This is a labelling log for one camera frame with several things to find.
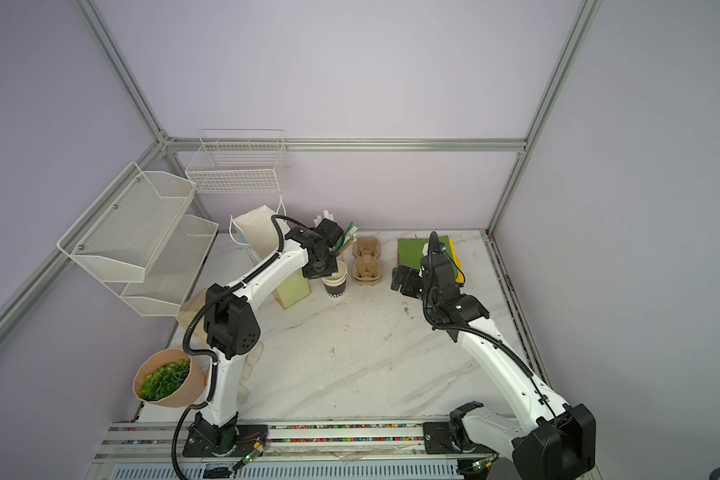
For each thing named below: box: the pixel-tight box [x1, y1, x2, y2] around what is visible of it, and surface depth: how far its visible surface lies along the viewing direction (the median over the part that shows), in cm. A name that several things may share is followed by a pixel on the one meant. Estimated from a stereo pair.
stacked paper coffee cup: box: [321, 270, 348, 298], surface depth 95 cm
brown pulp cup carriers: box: [351, 236, 383, 286], surface depth 107 cm
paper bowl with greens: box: [132, 348, 207, 408], surface depth 74 cm
